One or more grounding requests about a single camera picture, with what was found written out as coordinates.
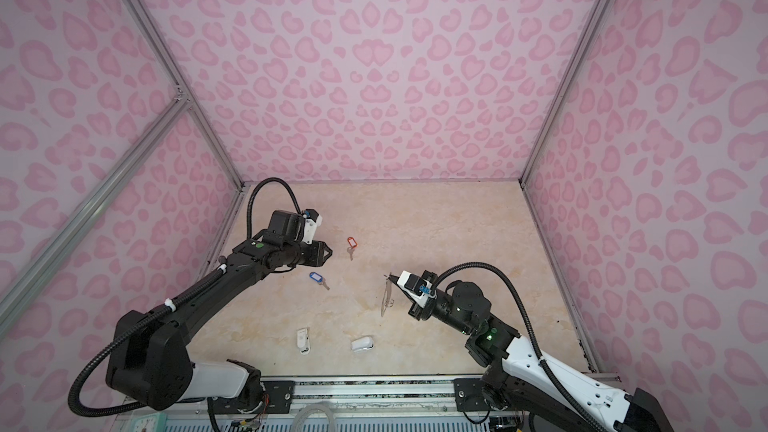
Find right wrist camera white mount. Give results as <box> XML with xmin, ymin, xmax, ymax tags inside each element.
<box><xmin>395</xmin><ymin>271</ymin><xmax>438</xmax><ymax>308</ymax></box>

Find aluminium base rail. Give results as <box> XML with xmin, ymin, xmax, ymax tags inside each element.
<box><xmin>112</xmin><ymin>374</ymin><xmax>528</xmax><ymax>431</ymax></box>

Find key with blue tag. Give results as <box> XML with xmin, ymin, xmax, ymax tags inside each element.
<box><xmin>309</xmin><ymin>272</ymin><xmax>330</xmax><ymax>290</ymax></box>

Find black corrugated cable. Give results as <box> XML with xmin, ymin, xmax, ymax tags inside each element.
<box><xmin>67</xmin><ymin>176</ymin><xmax>304</xmax><ymax>418</ymax></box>
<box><xmin>433</xmin><ymin>261</ymin><xmax>610</xmax><ymax>432</ymax></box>

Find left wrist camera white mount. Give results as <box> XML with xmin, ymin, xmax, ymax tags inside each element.
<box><xmin>301</xmin><ymin>209</ymin><xmax>322</xmax><ymax>245</ymax></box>

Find aluminium frame post left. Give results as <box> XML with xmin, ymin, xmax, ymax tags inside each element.
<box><xmin>121</xmin><ymin>0</ymin><xmax>245</xmax><ymax>190</ymax></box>

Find black corrugated cable left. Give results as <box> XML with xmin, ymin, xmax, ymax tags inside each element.
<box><xmin>67</xmin><ymin>176</ymin><xmax>304</xmax><ymax>418</ymax></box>

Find aluminium diagonal frame bar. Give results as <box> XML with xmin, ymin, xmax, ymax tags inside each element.
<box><xmin>1</xmin><ymin>94</ymin><xmax>189</xmax><ymax>337</ymax></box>

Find white stapler right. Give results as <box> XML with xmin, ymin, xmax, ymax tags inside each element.
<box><xmin>350</xmin><ymin>336</ymin><xmax>374</xmax><ymax>353</ymax></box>

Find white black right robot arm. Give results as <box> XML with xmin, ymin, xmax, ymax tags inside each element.
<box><xmin>388</xmin><ymin>271</ymin><xmax>673</xmax><ymax>431</ymax></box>

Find aluminium corner frame post right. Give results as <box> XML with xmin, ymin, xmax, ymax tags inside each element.
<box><xmin>519</xmin><ymin>0</ymin><xmax>615</xmax><ymax>191</ymax></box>

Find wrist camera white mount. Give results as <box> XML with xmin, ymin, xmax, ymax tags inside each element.
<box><xmin>395</xmin><ymin>271</ymin><xmax>438</xmax><ymax>308</ymax></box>
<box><xmin>301</xmin><ymin>209</ymin><xmax>322</xmax><ymax>245</ymax></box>

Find white stapler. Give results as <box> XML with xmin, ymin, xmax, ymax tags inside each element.
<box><xmin>296</xmin><ymin>328</ymin><xmax>311</xmax><ymax>355</ymax></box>
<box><xmin>350</xmin><ymin>336</ymin><xmax>374</xmax><ymax>353</ymax></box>

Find white stapler left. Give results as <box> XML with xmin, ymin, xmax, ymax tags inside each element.
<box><xmin>296</xmin><ymin>328</ymin><xmax>311</xmax><ymax>355</ymax></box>

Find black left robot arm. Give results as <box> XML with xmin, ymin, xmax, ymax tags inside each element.
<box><xmin>106</xmin><ymin>209</ymin><xmax>332</xmax><ymax>411</ymax></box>

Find black corrugated cable right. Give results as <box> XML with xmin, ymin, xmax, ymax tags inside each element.
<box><xmin>433</xmin><ymin>261</ymin><xmax>610</xmax><ymax>432</ymax></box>

